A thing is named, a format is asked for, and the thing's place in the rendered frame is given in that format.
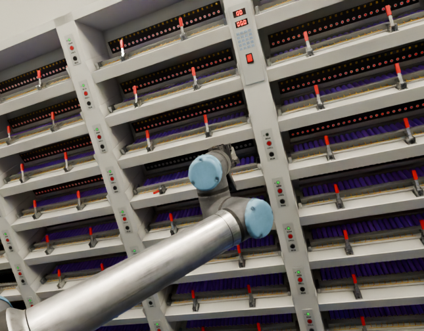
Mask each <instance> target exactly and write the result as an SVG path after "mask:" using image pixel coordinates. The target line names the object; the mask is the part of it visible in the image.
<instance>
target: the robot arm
mask: <svg viewBox="0 0 424 331"><path fill-rule="evenodd" d="M229 146H230V149H229ZM230 150H231V151H230ZM208 151H209V152H208V153H206V154H203V155H201V156H199V157H197V158H196V159H195V160H194V161H193V162H192V164H191V165H190V167H189V180H190V182H191V184H192V185H193V186H194V187H195V188H196V189H197V194H198V197H199V202H200V208H201V211H202V216H203V220H202V221H199V222H198V223H195V224H194V225H191V226H190V227H187V228H186V229H183V230H182V231H180V232H178V233H176V234H174V235H172V236H170V237H168V238H166V239H164V240H162V241H160V242H158V243H156V244H154V245H152V246H150V247H148V248H146V249H144V250H143V251H141V252H139V253H137V254H135V255H133V256H131V257H129V258H127V259H125V260H123V261H121V262H119V263H117V264H115V265H113V266H111V267H109V268H107V269H105V270H104V271H101V272H100V273H97V274H96V275H93V276H91V277H89V278H87V279H85V280H83V281H81V282H79V283H77V284H75V285H73V286H71V287H69V288H67V289H65V290H64V291H62V292H60V293H58V294H56V295H54V296H52V297H50V298H48V299H46V300H44V301H42V302H40V303H38V304H36V305H34V306H32V307H30V308H28V309H25V310H20V309H15V308H13V306H12V305H11V303H10V302H9V301H8V300H7V299H6V298H4V297H3V296H0V331H94V330H96V329H98V328H100V327H101V326H102V325H104V324H106V323H108V322H109V321H111V320H112V319H115V318H116V317H118V316H119V315H121V314H122V313H124V312H126V311H127V310H129V309H131V308H132V307H134V306H136V305H137V304H139V303H141V302H142V301H144V300H146V299H147V298H149V297H151V296H152V295H154V294H156V293H157V292H159V291H161V290H162V289H164V288H165V287H167V286H169V285H171V284H172V283H174V282H175V281H177V280H179V279H180V278H182V277H184V276H185V275H187V274H189V273H190V272H192V271H194V270H195V269H197V268H199V267H200V266H202V265H204V264H205V263H207V262H209V261H210V260H212V259H214V258H215V257H217V256H218V255H220V254H222V253H224V252H225V251H227V250H228V249H230V248H232V247H234V246H236V245H239V244H240V243H242V242H244V241H245V240H247V239H248V238H250V237H253V238H255V239H259V238H263V237H265V236H267V235H268V234H269V232H270V231H271V228H272V226H273V212H272V209H271V207H270V205H269V204H268V203H267V202H265V201H264V200H259V199H257V198H241V197H234V196H231V195H230V192H234V191H236V190H237V186H236V184H235V181H234V180H233V178H232V175H231V173H230V168H231V167H234V166H235V165H237V164H239V163H240V161H239V159H238V157H237V156H236V154H235V150H234V148H233V147H231V143H229V144H220V145H217V146H213V147H211V148H208Z"/></svg>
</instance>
